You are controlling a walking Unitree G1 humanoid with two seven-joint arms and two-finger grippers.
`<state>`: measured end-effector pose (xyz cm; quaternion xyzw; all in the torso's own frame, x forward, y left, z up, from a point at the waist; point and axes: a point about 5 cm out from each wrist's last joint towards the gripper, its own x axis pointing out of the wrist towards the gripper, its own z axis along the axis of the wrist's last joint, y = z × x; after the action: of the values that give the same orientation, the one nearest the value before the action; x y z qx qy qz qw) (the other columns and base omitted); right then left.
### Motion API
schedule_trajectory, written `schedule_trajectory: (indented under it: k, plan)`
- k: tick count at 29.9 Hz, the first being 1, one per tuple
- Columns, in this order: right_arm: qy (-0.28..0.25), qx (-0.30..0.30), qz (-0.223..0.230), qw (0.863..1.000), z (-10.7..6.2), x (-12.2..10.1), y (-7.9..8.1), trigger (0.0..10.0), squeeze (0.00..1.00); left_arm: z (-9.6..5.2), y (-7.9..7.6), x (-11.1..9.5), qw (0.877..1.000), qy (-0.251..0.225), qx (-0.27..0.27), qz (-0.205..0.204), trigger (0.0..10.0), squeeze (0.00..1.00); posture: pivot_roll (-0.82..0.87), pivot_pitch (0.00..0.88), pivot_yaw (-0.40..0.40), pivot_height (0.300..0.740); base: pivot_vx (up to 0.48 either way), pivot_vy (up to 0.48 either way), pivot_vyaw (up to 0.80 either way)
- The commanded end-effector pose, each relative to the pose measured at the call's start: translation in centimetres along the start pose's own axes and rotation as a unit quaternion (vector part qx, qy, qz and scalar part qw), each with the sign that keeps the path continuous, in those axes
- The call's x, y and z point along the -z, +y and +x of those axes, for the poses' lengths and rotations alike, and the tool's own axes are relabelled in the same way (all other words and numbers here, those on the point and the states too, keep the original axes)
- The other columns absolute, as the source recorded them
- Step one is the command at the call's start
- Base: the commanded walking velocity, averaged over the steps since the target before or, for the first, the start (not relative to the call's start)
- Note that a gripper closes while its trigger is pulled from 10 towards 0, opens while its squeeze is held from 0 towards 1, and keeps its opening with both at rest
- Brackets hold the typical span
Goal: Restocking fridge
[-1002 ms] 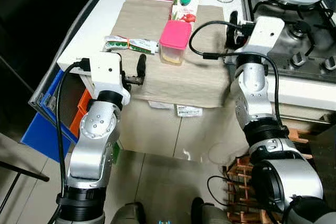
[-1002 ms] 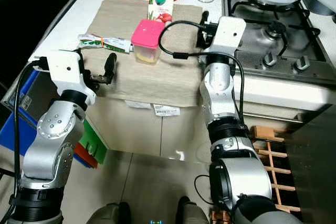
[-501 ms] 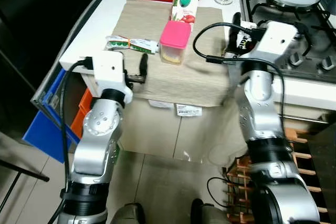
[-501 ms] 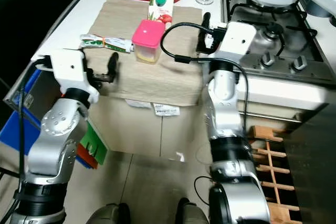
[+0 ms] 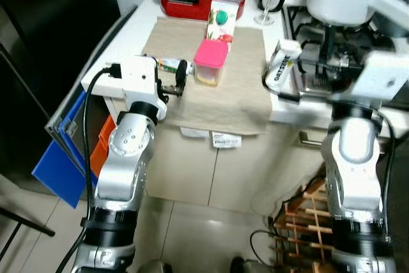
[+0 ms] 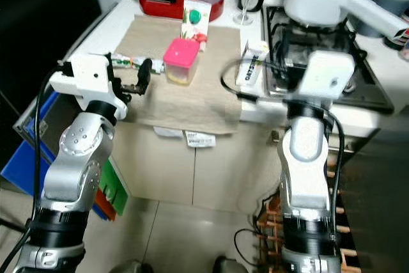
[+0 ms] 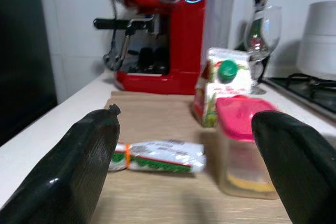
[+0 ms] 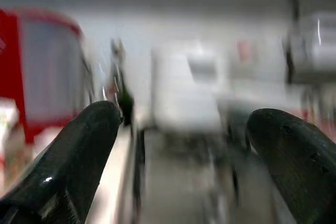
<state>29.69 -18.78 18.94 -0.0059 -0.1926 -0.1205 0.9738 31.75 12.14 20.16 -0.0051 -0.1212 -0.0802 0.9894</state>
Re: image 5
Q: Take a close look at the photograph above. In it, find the white oat milk carton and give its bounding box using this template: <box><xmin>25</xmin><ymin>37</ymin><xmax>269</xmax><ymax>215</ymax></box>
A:
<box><xmin>265</xmin><ymin>39</ymin><xmax>303</xmax><ymax>95</ymax></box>

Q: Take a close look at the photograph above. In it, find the black gas stove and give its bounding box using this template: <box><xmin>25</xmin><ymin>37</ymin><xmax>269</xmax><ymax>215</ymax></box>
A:
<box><xmin>282</xmin><ymin>4</ymin><xmax>409</xmax><ymax>111</ymax></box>

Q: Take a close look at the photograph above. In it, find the white green tube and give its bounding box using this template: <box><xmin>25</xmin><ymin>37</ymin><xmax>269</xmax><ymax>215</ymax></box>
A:
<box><xmin>155</xmin><ymin>58</ymin><xmax>181</xmax><ymax>73</ymax></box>

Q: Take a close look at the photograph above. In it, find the pink lid clear container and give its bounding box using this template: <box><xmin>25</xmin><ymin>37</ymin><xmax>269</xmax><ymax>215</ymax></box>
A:
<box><xmin>193</xmin><ymin>38</ymin><xmax>229</xmax><ymax>87</ymax></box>

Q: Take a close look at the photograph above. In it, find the plain white tag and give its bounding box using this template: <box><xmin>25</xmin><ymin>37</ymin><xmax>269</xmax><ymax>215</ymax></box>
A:
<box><xmin>180</xmin><ymin>126</ymin><xmax>208</xmax><ymax>139</ymax></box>

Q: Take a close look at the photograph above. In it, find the beige cloth mat with tags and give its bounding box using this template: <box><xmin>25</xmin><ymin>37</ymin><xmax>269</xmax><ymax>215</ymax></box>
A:
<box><xmin>142</xmin><ymin>16</ymin><xmax>272</xmax><ymax>136</ymax></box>

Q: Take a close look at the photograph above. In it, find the white green juice carton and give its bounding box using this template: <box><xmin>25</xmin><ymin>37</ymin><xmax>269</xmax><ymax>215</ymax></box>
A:
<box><xmin>206</xmin><ymin>0</ymin><xmax>239</xmax><ymax>45</ymax></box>

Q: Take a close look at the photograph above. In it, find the white printed price tag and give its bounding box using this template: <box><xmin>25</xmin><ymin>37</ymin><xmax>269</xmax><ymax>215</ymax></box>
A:
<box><xmin>212</xmin><ymin>132</ymin><xmax>242</xmax><ymax>149</ymax></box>

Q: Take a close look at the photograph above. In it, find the white kitchen counter cabinet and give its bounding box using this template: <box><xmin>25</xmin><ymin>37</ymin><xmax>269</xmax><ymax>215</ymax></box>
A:
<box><xmin>48</xmin><ymin>0</ymin><xmax>409</xmax><ymax>216</ymax></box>

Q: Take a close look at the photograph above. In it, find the orange board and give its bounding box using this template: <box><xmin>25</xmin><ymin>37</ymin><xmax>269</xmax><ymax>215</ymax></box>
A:
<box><xmin>89</xmin><ymin>114</ymin><xmax>118</xmax><ymax>178</ymax></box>

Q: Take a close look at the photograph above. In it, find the blue board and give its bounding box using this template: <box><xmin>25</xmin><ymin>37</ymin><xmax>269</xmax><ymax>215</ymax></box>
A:
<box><xmin>32</xmin><ymin>91</ymin><xmax>96</xmax><ymax>208</ymax></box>

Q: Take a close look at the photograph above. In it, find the wooden slatted rack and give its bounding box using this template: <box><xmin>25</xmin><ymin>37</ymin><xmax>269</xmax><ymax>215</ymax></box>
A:
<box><xmin>272</xmin><ymin>177</ymin><xmax>359</xmax><ymax>273</ymax></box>

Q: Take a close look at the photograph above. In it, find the grey left robot foot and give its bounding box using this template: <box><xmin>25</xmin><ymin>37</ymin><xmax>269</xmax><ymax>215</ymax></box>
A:
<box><xmin>134</xmin><ymin>259</ymin><xmax>173</xmax><ymax>273</ymax></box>

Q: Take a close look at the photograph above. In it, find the grey robot foot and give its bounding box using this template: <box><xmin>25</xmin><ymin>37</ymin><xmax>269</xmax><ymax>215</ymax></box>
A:
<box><xmin>134</xmin><ymin>259</ymin><xmax>173</xmax><ymax>273</ymax></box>
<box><xmin>230</xmin><ymin>256</ymin><xmax>269</xmax><ymax>273</ymax></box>

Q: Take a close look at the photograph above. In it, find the grey right robot foot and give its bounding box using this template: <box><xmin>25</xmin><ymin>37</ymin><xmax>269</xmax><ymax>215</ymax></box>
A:
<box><xmin>230</xmin><ymin>256</ymin><xmax>269</xmax><ymax>273</ymax></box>

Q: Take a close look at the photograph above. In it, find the black tripod stand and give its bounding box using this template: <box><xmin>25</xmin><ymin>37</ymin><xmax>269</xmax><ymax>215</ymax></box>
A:
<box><xmin>0</xmin><ymin>206</ymin><xmax>57</xmax><ymax>261</ymax></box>

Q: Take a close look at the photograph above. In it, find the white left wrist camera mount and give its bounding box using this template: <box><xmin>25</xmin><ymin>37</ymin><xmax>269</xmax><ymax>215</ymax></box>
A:
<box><xmin>81</xmin><ymin>56</ymin><xmax>168</xmax><ymax>120</ymax></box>

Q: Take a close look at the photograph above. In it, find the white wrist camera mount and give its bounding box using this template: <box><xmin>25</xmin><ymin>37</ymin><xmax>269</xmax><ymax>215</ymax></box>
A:
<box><xmin>81</xmin><ymin>56</ymin><xmax>168</xmax><ymax>120</ymax></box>
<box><xmin>348</xmin><ymin>51</ymin><xmax>409</xmax><ymax>102</ymax></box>

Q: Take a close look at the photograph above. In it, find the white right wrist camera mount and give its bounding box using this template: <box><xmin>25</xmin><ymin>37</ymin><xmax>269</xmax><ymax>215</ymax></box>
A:
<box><xmin>348</xmin><ymin>51</ymin><xmax>409</xmax><ymax>102</ymax></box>

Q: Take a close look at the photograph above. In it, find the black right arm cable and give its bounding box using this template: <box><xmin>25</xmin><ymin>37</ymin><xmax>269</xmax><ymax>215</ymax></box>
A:
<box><xmin>262</xmin><ymin>58</ymin><xmax>400</xmax><ymax>248</ymax></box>

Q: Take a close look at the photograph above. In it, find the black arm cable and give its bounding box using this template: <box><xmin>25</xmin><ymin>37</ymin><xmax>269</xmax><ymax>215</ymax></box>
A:
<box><xmin>262</xmin><ymin>58</ymin><xmax>400</xmax><ymax>248</ymax></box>
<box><xmin>56</xmin><ymin>63</ymin><xmax>123</xmax><ymax>273</ymax></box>

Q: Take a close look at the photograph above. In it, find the silver cabinet handle bar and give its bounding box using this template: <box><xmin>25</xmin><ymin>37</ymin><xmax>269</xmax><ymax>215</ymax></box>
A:
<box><xmin>297</xmin><ymin>129</ymin><xmax>330</xmax><ymax>149</ymax></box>

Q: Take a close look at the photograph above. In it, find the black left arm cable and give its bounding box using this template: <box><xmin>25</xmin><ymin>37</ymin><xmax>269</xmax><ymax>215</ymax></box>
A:
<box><xmin>56</xmin><ymin>63</ymin><xmax>123</xmax><ymax>273</ymax></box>

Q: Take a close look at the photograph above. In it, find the thin black floor cable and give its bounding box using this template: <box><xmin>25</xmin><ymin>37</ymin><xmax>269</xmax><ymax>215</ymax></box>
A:
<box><xmin>248</xmin><ymin>228</ymin><xmax>282</xmax><ymax>267</ymax></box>

